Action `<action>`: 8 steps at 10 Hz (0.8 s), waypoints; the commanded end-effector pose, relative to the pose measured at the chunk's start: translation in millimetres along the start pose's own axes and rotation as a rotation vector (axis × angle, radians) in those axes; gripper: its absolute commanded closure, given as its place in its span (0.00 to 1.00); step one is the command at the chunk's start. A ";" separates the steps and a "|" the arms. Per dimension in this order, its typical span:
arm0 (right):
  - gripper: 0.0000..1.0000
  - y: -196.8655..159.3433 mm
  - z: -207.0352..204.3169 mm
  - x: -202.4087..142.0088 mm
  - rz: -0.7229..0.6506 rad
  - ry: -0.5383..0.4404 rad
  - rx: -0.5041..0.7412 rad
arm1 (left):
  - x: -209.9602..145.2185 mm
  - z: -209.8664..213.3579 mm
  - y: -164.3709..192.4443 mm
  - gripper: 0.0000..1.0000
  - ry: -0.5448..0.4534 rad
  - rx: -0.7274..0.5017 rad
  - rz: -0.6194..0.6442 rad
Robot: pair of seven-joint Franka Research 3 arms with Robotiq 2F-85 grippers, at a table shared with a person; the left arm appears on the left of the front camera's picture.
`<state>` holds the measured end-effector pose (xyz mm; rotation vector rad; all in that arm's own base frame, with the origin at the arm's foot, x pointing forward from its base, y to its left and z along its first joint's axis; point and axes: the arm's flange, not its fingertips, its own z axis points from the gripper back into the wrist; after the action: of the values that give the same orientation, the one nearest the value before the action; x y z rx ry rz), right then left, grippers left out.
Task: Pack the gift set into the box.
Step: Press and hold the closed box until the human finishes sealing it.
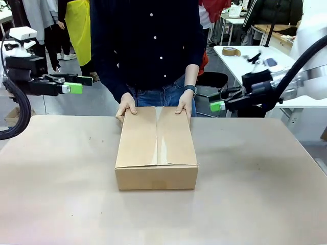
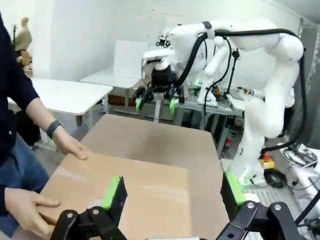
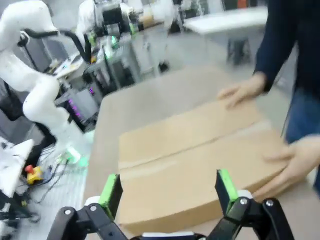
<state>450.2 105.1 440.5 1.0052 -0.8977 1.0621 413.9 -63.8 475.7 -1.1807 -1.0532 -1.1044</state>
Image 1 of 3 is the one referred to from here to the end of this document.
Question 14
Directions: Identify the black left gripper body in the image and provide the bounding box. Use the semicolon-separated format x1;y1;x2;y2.
5;56;64;96

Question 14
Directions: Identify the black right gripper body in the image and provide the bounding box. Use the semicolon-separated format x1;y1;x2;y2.
221;68;273;112

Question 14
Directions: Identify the brown cardboard box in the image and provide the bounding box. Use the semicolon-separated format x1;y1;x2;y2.
114;106;199;191

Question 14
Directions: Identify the person's right forearm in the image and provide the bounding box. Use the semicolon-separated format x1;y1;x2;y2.
98;51;131;104

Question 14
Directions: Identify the person's left forearm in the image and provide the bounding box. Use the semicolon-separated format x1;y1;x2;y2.
183;63;200;89

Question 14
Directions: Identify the small cardboard floor box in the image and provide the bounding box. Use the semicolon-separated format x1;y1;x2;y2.
4;106;36;126

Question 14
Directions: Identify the person's left hand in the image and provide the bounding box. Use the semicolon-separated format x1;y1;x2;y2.
175;90;194;126

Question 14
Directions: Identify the person's right hand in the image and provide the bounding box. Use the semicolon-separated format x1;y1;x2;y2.
115;92;138;123

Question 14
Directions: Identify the black chair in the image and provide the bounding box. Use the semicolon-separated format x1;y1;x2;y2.
196;71;229;103

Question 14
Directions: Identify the dark wristwatch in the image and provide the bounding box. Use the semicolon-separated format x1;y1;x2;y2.
184;84;198;96

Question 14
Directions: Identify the orange bag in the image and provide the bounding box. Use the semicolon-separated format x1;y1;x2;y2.
198;50;209;77

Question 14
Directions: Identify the brown tape roll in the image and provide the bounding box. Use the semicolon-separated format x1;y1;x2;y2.
221;46;241;57

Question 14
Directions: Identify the mannequin in grey clothes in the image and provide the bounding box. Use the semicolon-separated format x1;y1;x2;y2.
21;0;62;74

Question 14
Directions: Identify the white work table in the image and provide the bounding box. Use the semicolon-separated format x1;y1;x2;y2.
213;45;327;126

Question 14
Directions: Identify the white background table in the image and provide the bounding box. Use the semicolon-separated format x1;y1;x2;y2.
0;10;14;26

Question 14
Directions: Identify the black pole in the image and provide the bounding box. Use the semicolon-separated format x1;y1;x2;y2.
263;24;275;48

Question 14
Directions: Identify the wooden desk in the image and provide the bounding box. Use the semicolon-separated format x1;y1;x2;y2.
254;24;299;48

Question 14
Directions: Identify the person in dark shirt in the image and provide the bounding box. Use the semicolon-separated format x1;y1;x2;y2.
89;0;207;118

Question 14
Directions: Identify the person in black jacket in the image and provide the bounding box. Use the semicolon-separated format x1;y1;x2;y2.
242;0;303;33

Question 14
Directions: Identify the white plastic basket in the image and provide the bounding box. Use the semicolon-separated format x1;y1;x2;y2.
228;5;243;18

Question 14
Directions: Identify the person in red white clothes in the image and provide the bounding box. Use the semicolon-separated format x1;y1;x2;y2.
198;0;232;30

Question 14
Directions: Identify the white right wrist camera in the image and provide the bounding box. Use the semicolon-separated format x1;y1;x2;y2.
241;50;281;75

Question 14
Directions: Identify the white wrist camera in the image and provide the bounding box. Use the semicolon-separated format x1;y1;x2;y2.
241;50;281;75
4;27;38;58

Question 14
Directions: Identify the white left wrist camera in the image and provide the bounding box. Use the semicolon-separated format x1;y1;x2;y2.
4;27;38;58

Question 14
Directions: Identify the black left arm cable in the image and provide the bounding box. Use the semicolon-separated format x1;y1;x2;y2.
0;76;32;140

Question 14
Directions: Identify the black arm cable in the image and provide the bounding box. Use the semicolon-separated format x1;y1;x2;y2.
0;76;32;140
260;34;327;114

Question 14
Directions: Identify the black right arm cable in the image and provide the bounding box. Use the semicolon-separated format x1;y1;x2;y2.
260;34;327;114

